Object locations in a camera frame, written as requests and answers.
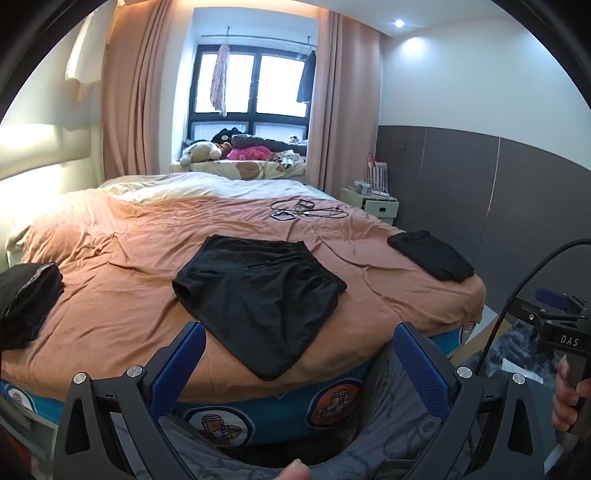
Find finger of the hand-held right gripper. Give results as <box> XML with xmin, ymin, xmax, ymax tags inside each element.
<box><xmin>534</xmin><ymin>287</ymin><xmax>572</xmax><ymax>308</ymax></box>

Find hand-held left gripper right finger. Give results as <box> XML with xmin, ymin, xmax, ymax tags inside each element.
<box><xmin>392</xmin><ymin>322</ymin><xmax>561</xmax><ymax>480</ymax></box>

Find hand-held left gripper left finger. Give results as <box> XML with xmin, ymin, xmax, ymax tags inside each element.
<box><xmin>53</xmin><ymin>320</ymin><xmax>208</xmax><ymax>480</ymax></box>

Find black pants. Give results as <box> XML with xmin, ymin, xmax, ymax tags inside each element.
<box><xmin>172</xmin><ymin>234</ymin><xmax>348</xmax><ymax>381</ymax></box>

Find person's right hand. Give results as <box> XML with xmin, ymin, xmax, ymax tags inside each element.
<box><xmin>551</xmin><ymin>355</ymin><xmax>591</xmax><ymax>432</ymax></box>

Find person's left hand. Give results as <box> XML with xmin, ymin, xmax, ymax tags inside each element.
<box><xmin>270</xmin><ymin>459</ymin><xmax>311</xmax><ymax>480</ymax></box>

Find grey rug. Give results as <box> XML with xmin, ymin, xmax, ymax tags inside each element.
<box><xmin>455</xmin><ymin>318</ymin><xmax>561</xmax><ymax>386</ymax></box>

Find white paper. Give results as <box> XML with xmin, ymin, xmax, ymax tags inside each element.
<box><xmin>501</xmin><ymin>360</ymin><xmax>543</xmax><ymax>384</ymax></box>

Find orange blanket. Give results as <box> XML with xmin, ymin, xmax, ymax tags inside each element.
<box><xmin>18</xmin><ymin>187</ymin><xmax>488</xmax><ymax>404</ymax></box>

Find blue printed mattress sheet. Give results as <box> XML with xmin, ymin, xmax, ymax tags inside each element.
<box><xmin>0</xmin><ymin>318</ymin><xmax>481</xmax><ymax>462</ymax></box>

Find folded black garment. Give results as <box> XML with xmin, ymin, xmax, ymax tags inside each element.
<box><xmin>387</xmin><ymin>230</ymin><xmax>476</xmax><ymax>283</ymax></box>

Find pile of black clothes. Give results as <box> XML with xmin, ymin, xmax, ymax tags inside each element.
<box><xmin>0</xmin><ymin>262</ymin><xmax>65</xmax><ymax>352</ymax></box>

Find pale green nightstand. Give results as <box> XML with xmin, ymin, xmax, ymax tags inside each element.
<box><xmin>341</xmin><ymin>187</ymin><xmax>399</xmax><ymax>227</ymax></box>

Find white duvet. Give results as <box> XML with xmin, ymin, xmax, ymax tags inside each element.
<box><xmin>99</xmin><ymin>172</ymin><xmax>338</xmax><ymax>204</ymax></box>

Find bear printed cushion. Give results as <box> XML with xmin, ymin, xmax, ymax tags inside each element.
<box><xmin>168</xmin><ymin>157</ymin><xmax>308</xmax><ymax>182</ymax></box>

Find white plush toy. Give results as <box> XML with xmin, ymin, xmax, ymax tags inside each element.
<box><xmin>179</xmin><ymin>141</ymin><xmax>223</xmax><ymax>166</ymax></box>

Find pink cloth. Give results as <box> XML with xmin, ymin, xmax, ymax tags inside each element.
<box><xmin>226</xmin><ymin>145</ymin><xmax>274</xmax><ymax>161</ymax></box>

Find black plush toy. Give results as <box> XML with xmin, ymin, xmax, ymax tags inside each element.
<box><xmin>211</xmin><ymin>127</ymin><xmax>250</xmax><ymax>146</ymax></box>

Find dark grey clothing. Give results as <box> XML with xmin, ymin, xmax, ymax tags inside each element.
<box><xmin>231</xmin><ymin>135</ymin><xmax>309</xmax><ymax>156</ymax></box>

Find white padded headboard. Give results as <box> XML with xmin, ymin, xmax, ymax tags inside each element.
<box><xmin>0</xmin><ymin>122</ymin><xmax>105</xmax><ymax>273</ymax></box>

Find pink curtain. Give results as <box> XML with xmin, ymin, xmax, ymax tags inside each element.
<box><xmin>102</xmin><ymin>0</ymin><xmax>195</xmax><ymax>181</ymax></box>
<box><xmin>307</xmin><ymin>9</ymin><xmax>384</xmax><ymax>199</ymax></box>

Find hanging pale garment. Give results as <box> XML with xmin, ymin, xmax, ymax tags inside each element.
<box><xmin>210</xmin><ymin>44</ymin><xmax>230</xmax><ymax>117</ymax></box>

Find black framed window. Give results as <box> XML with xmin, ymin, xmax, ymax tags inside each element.
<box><xmin>188</xmin><ymin>44</ymin><xmax>317</xmax><ymax>144</ymax></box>

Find hanging dark garment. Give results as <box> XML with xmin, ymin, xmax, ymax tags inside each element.
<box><xmin>295</xmin><ymin>51</ymin><xmax>317</xmax><ymax>104</ymax></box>

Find white hanging cloth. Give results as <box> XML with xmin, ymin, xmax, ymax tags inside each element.
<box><xmin>65</xmin><ymin>9</ymin><xmax>112</xmax><ymax>100</ymax></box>

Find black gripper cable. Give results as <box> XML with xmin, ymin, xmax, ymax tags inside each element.
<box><xmin>471</xmin><ymin>239</ymin><xmax>591</xmax><ymax>444</ymax></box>

